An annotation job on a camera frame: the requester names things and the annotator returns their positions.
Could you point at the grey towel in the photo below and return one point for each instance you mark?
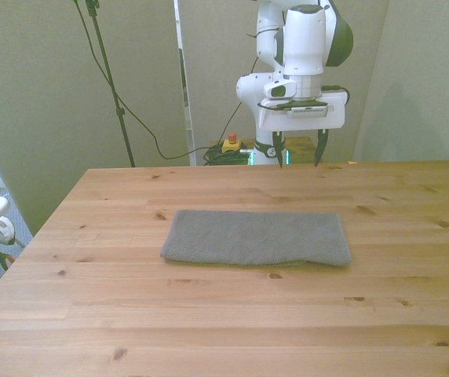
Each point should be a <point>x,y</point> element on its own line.
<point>254,237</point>

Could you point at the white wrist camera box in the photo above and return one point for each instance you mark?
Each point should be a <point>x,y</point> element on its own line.
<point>309,112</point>

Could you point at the white round device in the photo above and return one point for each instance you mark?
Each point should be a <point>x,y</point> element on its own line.
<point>2,231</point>

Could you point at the black camera stand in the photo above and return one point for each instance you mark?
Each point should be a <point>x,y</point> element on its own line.
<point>108,74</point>

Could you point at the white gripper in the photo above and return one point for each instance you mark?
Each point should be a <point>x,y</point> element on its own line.
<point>334,114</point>

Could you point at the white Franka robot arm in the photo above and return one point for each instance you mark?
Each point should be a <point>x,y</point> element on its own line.
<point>303,39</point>

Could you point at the white vertical frame strip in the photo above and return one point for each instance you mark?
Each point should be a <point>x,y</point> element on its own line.
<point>188,118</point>

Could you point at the yellow emergency stop box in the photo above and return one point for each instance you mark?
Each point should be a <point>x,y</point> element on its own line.
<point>231,144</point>

